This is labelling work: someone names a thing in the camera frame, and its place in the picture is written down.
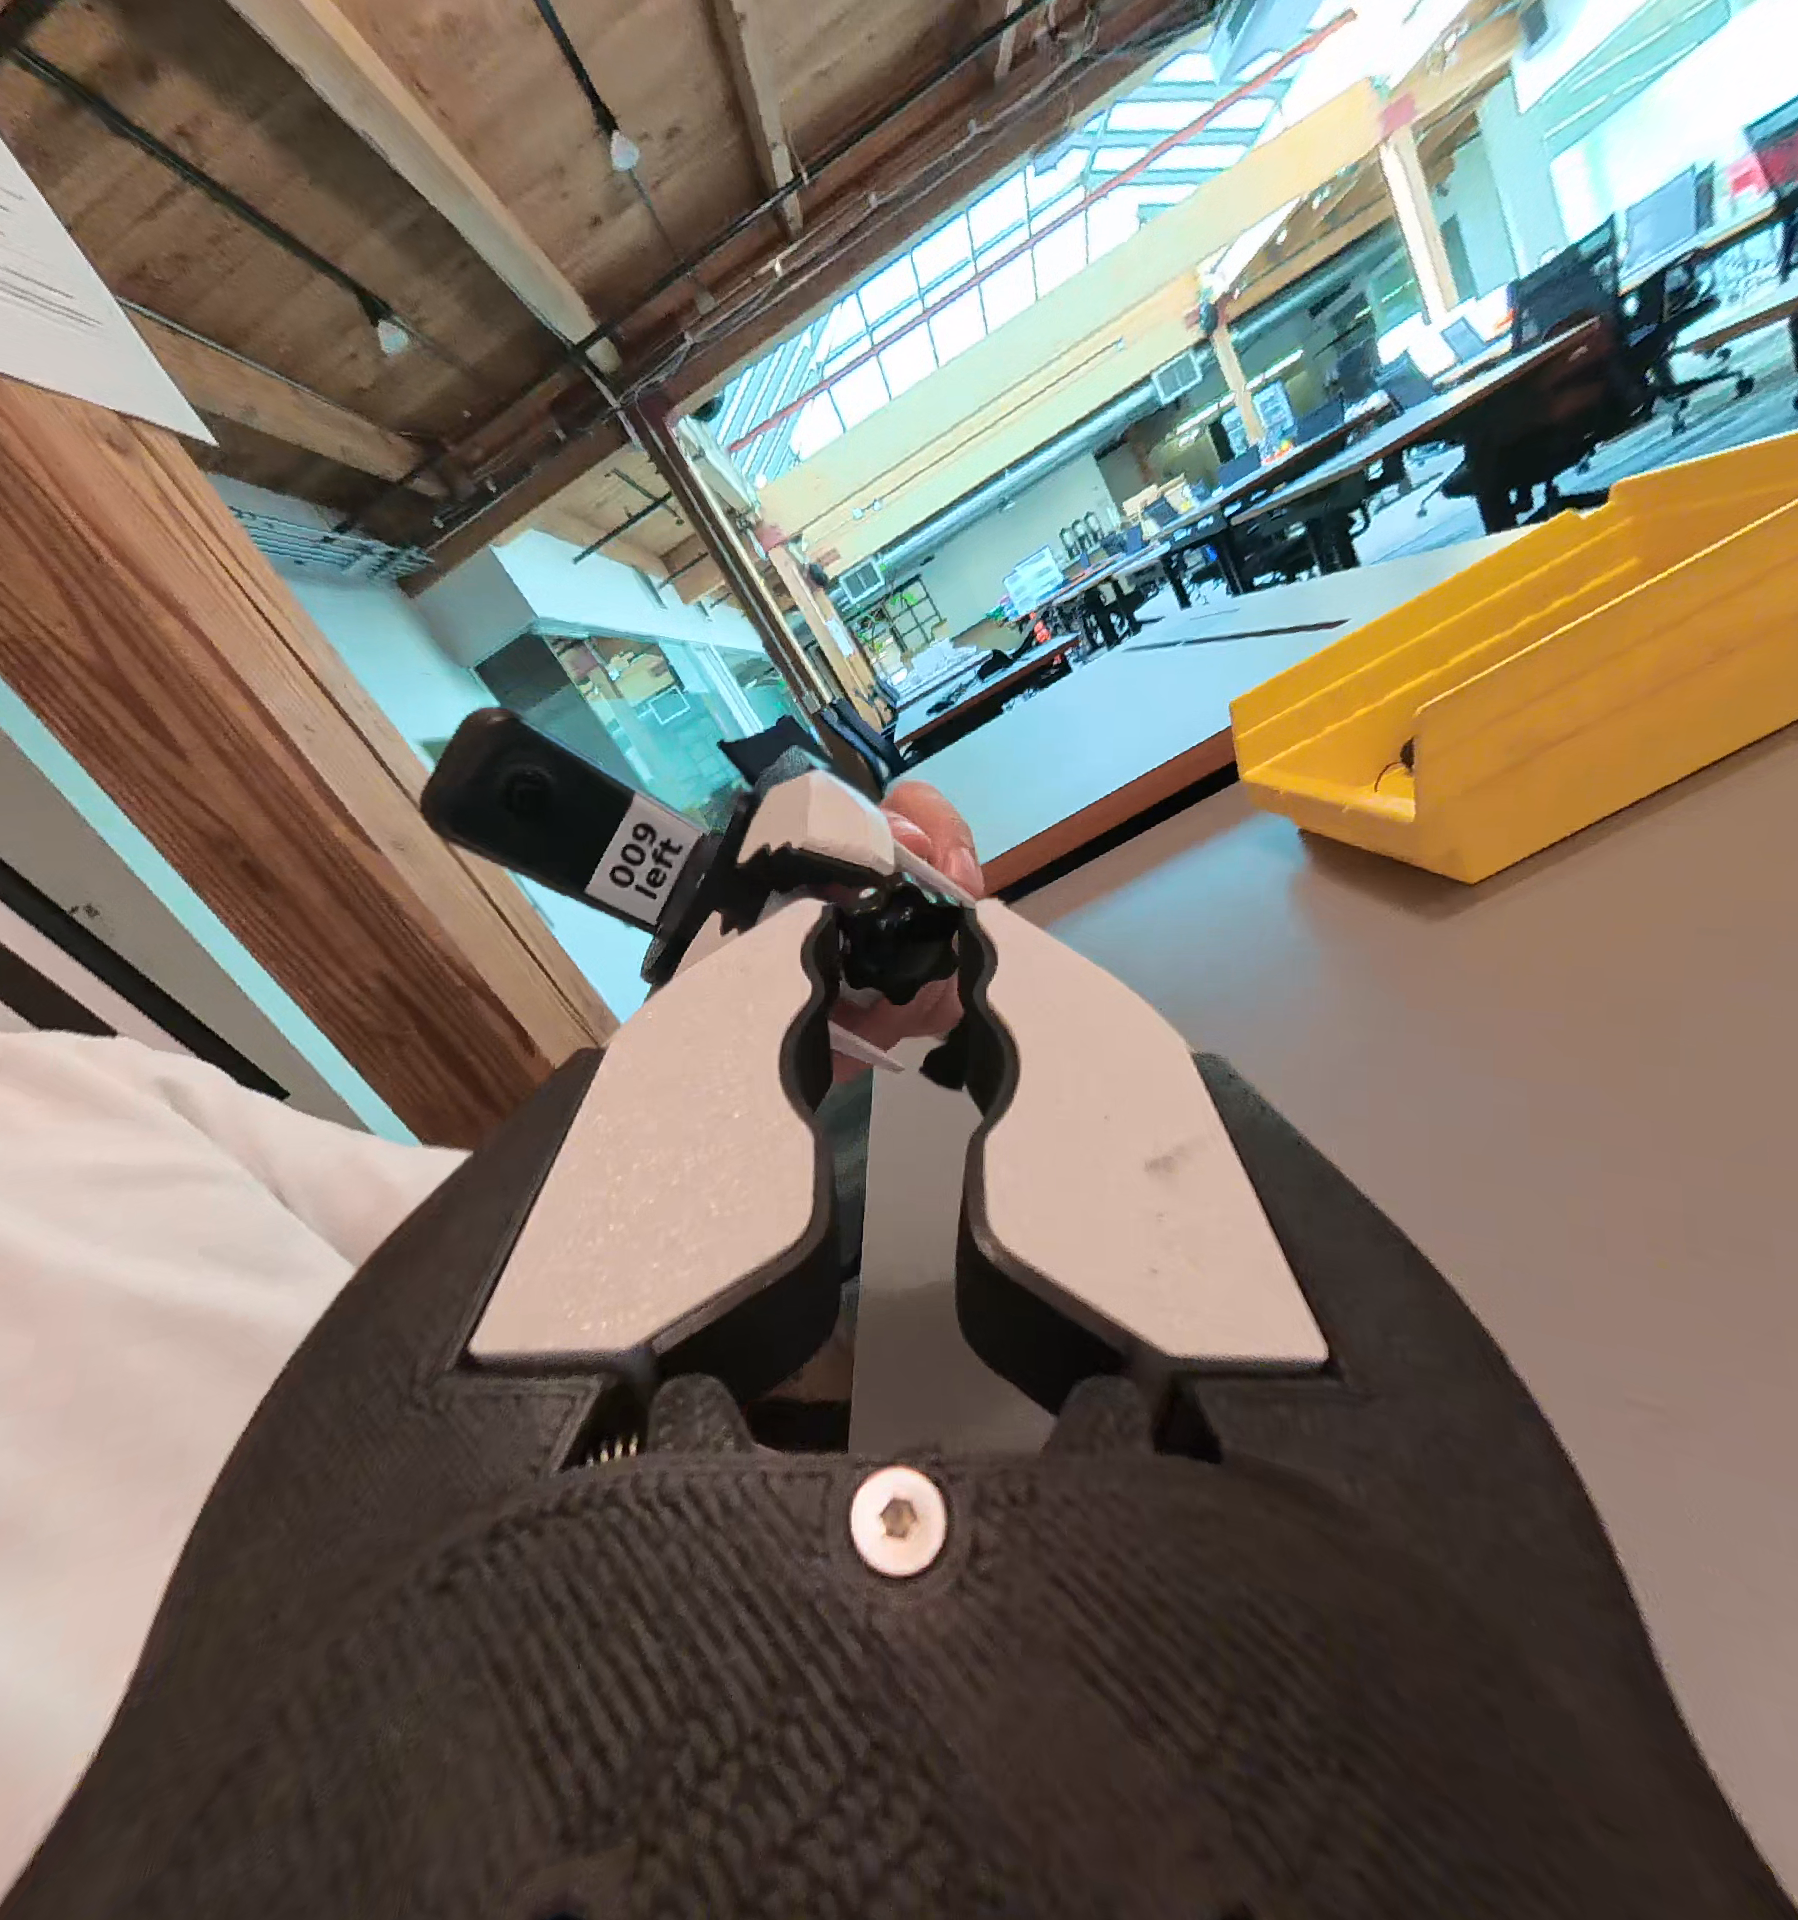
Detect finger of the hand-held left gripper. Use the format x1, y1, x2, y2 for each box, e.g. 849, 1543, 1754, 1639
724, 771, 907, 908

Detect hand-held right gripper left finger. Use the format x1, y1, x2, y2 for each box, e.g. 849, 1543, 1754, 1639
464, 895, 842, 1399

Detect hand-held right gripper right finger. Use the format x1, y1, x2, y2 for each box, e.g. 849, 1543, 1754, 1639
961, 899, 1335, 1402

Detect black knob bolt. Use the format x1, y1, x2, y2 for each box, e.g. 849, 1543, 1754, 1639
842, 886, 974, 1039

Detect yellow plastic bin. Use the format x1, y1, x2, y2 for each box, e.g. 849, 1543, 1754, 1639
1232, 413, 1798, 887

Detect person's left hand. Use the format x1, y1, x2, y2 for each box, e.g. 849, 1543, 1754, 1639
830, 782, 997, 1089

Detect wooden beam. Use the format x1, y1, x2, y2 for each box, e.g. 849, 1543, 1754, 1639
0, 360, 620, 1151

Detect wood-edged work table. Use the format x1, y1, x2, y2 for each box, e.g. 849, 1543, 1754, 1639
901, 525, 1563, 877

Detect framed marker sign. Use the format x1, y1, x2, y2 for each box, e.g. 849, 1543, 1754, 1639
0, 834, 290, 1099

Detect person's white shirt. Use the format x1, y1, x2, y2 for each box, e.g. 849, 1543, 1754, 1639
0, 1019, 469, 1920

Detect white paper notice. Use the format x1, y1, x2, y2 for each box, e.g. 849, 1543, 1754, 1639
0, 45, 214, 446

